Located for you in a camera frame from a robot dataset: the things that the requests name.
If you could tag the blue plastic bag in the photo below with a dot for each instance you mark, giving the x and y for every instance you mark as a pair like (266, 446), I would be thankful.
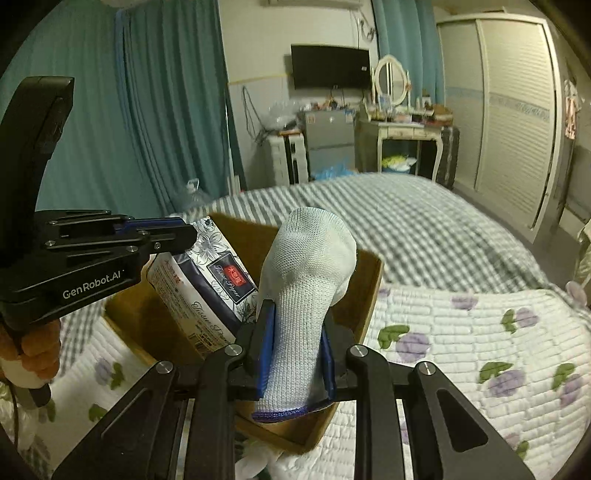
(334, 170)

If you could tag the white plastic drawer unit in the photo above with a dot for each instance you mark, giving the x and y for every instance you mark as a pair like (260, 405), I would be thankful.
(277, 159)

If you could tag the narrow teal curtain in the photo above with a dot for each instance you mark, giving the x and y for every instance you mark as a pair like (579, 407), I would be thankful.
(401, 32)

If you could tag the wide teal curtain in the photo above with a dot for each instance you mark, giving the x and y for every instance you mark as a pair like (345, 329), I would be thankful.
(138, 101)

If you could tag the person's left hand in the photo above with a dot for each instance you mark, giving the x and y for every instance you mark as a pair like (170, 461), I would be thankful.
(42, 351)

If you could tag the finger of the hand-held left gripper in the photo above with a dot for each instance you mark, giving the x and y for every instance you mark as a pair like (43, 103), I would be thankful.
(157, 223)
(173, 240)

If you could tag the clear plastic bags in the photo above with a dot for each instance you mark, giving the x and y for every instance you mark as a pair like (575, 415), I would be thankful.
(284, 115)

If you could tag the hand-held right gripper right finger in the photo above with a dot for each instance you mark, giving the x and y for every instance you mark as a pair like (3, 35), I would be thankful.
(329, 369)

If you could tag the white knitted sock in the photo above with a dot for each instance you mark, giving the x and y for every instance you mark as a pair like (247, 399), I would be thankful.
(302, 286)

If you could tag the yellow white bag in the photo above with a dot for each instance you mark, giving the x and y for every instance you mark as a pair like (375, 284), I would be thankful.
(397, 162)

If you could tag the grey checkered blanket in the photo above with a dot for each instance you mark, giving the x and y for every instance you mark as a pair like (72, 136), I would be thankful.
(415, 221)

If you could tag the white slatted wardrobe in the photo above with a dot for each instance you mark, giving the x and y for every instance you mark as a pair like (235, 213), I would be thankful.
(508, 115)

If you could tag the black wall television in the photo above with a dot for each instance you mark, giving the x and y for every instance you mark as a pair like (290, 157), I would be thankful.
(330, 67)

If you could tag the floral tissue pack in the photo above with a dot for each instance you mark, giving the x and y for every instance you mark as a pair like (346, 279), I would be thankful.
(203, 281)

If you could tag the white cloth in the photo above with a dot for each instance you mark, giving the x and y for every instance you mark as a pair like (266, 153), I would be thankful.
(261, 461)

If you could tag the brown cardboard box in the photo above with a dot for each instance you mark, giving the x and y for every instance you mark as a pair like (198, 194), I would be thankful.
(355, 295)

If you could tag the white dressing table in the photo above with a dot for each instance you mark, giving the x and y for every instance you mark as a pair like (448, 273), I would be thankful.
(392, 131)

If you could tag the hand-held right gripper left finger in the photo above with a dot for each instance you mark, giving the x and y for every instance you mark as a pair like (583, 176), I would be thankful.
(266, 355)

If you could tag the white oval vanity mirror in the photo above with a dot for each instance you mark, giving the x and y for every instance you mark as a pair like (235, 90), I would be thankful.
(391, 78)

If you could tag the floral white quilt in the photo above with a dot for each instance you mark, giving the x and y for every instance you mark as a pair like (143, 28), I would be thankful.
(461, 332)

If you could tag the grey mini fridge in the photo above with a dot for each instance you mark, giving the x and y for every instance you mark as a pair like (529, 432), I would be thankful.
(328, 138)

